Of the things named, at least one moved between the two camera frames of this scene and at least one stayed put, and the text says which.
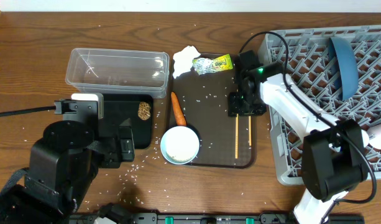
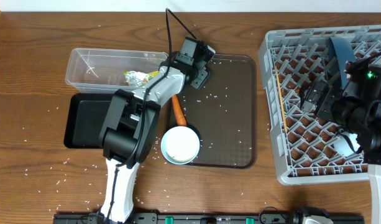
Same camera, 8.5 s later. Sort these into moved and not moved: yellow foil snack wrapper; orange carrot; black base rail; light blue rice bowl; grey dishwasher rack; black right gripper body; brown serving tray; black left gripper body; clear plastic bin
Moved: yellow foil snack wrapper; black right gripper body; black left gripper body
Not moved: clear plastic bin; grey dishwasher rack; brown serving tray; black base rail; light blue rice bowl; orange carrot
